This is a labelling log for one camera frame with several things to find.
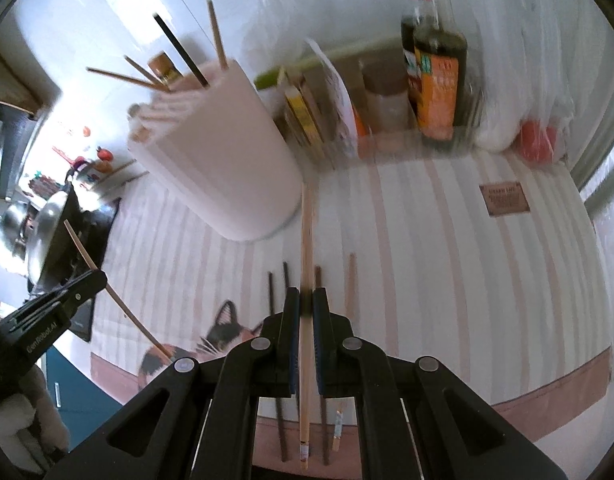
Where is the brown lidded jar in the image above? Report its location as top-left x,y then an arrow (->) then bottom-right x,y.
359,60 -> 413,151

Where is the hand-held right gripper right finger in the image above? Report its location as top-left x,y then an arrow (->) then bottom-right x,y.
312,287 -> 570,480

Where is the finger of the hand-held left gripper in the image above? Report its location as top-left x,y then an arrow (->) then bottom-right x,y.
54,269 -> 108,312

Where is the dark sauce bottle brown cap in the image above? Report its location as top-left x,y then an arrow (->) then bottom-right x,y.
147,52 -> 181,86

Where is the red round item in bag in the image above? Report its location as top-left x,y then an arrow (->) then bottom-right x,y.
517,120 -> 560,161

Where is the black cap bottle orange label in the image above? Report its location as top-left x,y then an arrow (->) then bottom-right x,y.
412,0 -> 470,143

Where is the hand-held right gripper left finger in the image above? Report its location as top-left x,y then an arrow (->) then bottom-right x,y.
44,287 -> 301,480

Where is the green leek stalk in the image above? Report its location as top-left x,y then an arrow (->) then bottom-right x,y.
254,35 -> 405,88

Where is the red cap sauce bottle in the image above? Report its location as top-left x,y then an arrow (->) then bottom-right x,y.
401,0 -> 428,106

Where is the clear condiment tray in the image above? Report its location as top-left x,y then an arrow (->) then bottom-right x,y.
274,60 -> 483,171

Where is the striped cat print cloth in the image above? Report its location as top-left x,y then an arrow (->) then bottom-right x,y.
89,150 -> 614,471

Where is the white plastic bag with contents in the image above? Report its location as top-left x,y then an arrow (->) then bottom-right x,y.
474,0 -> 578,163

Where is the yellow seasoning box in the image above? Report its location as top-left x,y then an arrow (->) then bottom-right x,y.
284,72 -> 328,156

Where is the cream round chopstick holder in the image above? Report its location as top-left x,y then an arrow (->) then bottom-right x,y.
127,57 -> 304,242

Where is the person's left forearm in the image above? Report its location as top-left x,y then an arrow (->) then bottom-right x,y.
0,360 -> 70,476

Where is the grey window frame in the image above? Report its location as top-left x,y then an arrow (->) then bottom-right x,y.
567,0 -> 614,211

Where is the empty white plastic bag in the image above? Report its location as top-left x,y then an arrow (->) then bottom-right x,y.
242,0 -> 308,61

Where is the white paper packet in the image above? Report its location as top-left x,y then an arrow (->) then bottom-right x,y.
304,37 -> 360,156

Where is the wok with steel lid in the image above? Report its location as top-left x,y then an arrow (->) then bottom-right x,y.
24,187 -> 78,286

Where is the black range hood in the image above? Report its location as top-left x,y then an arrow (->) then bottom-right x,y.
0,100 -> 40,196

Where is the colourful wall sign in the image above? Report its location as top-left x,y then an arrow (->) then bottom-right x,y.
29,172 -> 62,196

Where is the blue kitchen cabinet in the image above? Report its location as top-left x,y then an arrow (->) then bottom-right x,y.
42,347 -> 130,453

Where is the brown wall cabinet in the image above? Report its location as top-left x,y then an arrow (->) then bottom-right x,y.
0,35 -> 62,116

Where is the black cooktop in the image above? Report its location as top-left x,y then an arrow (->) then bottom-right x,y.
29,195 -> 122,343

